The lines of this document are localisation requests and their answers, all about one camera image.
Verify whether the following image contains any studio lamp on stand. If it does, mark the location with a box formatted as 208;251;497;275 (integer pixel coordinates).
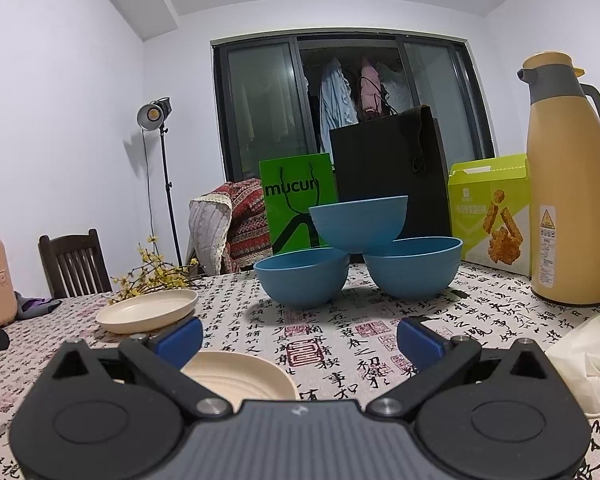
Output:
136;97;183;268

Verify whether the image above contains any blue bowl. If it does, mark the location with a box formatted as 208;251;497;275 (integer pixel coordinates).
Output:
362;236;464;299
308;196;409;255
253;247;351;307

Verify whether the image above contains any cream plate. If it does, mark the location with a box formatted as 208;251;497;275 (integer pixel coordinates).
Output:
96;289;199;335
180;351;301;401

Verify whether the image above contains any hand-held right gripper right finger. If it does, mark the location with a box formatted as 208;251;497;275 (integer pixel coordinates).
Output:
367;317;555;421

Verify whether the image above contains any green paper bag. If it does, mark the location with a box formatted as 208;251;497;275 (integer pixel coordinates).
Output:
258;153;338;256

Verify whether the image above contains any yellow thermos jug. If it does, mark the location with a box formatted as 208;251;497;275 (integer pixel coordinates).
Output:
517;51;600;306

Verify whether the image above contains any white glove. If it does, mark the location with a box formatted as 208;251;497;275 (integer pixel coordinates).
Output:
542;302;600;418

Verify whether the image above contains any calligraphy printed tablecloth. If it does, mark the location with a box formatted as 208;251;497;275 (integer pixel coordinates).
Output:
0;260;600;480

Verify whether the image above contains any hanging pink garment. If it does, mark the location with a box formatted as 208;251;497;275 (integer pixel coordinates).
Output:
360;57;383;113

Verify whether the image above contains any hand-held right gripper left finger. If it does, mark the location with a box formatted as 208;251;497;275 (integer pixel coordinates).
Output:
46;316;233;421

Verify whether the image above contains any yellow-green snack box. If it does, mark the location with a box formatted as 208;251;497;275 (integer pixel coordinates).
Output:
447;154;533;278

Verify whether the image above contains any black paper bag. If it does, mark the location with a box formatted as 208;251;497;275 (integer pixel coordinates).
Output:
328;76;453;248

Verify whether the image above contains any dark framed sliding glass door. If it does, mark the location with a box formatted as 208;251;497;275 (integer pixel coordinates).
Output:
211;34;496;183

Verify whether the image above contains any hanging white garment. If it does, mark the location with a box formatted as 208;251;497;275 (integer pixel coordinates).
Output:
380;62;413;111

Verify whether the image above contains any purple cloth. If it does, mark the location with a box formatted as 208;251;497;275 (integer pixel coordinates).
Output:
15;294;62;321

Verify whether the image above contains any yellow flower branch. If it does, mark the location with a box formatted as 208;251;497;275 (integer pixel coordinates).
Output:
108;234;201;306

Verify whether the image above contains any hanging light blue shirt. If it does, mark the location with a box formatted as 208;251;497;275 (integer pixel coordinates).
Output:
320;57;359;153

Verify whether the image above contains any white quilted cloth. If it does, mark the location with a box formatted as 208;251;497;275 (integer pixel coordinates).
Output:
188;192;233;276

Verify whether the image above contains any dark wooden chair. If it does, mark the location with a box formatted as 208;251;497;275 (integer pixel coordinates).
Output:
38;229;113;300

